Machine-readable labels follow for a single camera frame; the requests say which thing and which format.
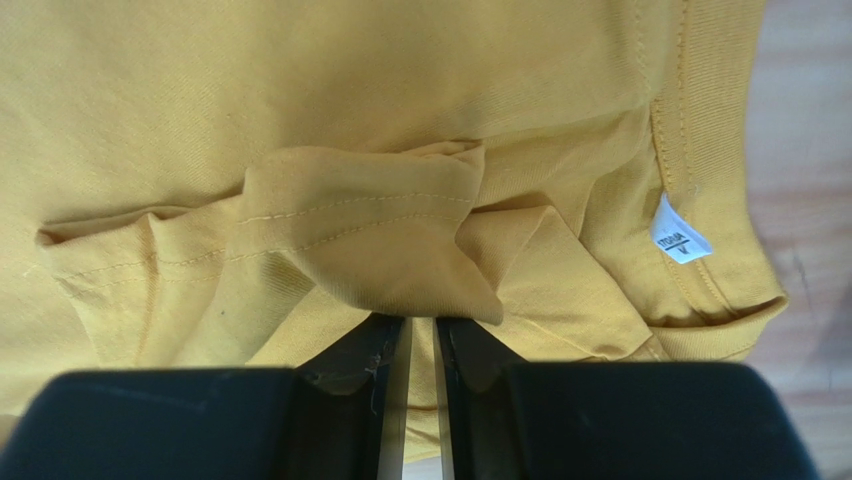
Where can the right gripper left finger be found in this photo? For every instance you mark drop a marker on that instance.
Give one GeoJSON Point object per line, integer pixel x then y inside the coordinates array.
{"type": "Point", "coordinates": [339, 415]}

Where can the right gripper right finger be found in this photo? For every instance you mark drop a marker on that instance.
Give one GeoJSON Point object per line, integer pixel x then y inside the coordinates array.
{"type": "Point", "coordinates": [504, 417]}

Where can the yellow t-shirt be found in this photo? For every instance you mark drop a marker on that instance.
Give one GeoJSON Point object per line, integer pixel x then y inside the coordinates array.
{"type": "Point", "coordinates": [229, 183]}

